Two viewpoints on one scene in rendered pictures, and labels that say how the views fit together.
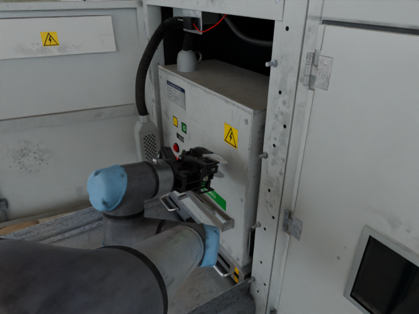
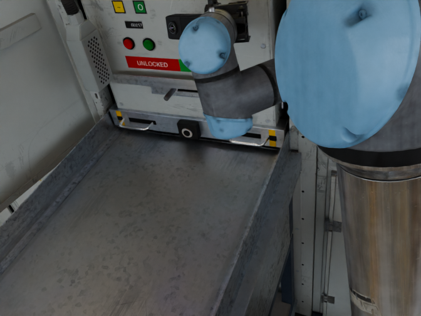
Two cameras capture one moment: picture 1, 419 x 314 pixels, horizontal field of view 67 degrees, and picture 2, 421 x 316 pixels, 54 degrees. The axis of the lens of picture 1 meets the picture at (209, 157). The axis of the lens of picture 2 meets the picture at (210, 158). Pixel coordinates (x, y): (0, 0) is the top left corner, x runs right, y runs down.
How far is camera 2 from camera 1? 48 cm
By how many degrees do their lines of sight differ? 26
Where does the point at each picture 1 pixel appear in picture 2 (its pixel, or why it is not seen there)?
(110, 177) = (213, 24)
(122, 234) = (237, 91)
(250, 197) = (272, 37)
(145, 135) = (88, 40)
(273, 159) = not seen: outside the picture
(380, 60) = not seen: outside the picture
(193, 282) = (233, 172)
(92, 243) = (86, 207)
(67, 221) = (34, 203)
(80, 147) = not seen: outside the picture
